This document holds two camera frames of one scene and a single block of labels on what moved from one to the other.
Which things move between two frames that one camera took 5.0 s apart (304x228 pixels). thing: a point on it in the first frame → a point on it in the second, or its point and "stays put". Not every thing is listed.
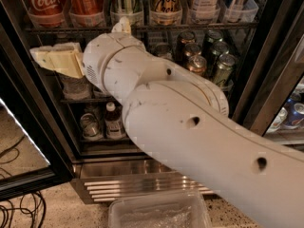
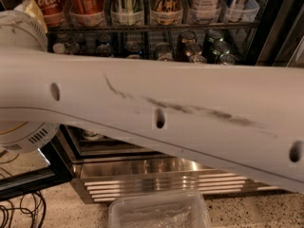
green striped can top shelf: x=126 y=1 stays put
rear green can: x=212 y=36 stays put
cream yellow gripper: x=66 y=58 → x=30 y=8
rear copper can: x=184 y=37 stays put
